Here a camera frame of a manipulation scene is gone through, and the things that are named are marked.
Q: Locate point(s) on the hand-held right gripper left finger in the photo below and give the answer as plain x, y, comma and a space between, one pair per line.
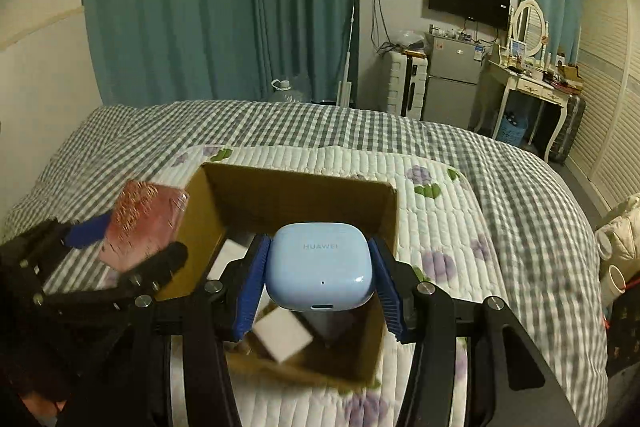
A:
250, 292

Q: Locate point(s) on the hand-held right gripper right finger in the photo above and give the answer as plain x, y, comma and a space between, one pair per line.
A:
387, 294

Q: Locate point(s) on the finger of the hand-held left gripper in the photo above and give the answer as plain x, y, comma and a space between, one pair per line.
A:
160, 264
87, 229

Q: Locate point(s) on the small white box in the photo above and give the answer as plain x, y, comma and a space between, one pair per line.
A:
227, 257

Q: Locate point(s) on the red patterned box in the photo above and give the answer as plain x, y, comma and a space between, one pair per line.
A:
142, 222

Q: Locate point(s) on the white charger adapter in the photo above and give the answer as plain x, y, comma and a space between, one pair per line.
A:
280, 332

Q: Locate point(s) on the light blue earbuds case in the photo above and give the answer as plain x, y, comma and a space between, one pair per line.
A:
320, 267

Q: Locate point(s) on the cardboard box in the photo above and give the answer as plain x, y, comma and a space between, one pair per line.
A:
295, 202

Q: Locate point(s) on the white quilted floral mat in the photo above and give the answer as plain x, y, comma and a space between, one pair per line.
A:
450, 227

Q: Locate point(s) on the clear water jug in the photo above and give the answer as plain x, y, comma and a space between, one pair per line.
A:
286, 92

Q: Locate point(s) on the blue storage basket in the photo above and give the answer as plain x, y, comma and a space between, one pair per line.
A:
511, 129

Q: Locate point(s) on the white hard suitcase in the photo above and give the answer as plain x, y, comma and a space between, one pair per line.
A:
407, 84

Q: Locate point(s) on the small silver fridge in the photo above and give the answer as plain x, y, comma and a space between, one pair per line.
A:
452, 77

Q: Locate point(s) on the white paper cup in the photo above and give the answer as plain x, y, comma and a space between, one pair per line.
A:
617, 282

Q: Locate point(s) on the green window curtain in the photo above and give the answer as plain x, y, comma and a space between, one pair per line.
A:
170, 7
305, 7

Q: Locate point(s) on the black printed bag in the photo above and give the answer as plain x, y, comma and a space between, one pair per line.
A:
625, 327

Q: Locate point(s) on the white mop pole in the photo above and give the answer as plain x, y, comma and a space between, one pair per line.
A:
350, 57

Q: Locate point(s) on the white puffer jacket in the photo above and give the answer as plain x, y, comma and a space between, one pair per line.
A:
622, 232

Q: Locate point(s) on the dark hard suitcase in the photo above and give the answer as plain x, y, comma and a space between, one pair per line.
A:
569, 129

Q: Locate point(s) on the white dressing table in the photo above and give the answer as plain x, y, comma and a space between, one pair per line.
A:
525, 82

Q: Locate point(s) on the brown tabletop box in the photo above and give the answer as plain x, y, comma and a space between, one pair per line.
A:
570, 73

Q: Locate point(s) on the white oval vanity mirror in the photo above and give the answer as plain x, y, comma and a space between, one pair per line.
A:
530, 27

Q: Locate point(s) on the white louvred wardrobe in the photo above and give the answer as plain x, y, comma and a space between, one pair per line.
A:
610, 82

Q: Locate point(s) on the small photo frame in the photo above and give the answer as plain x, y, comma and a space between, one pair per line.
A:
518, 51

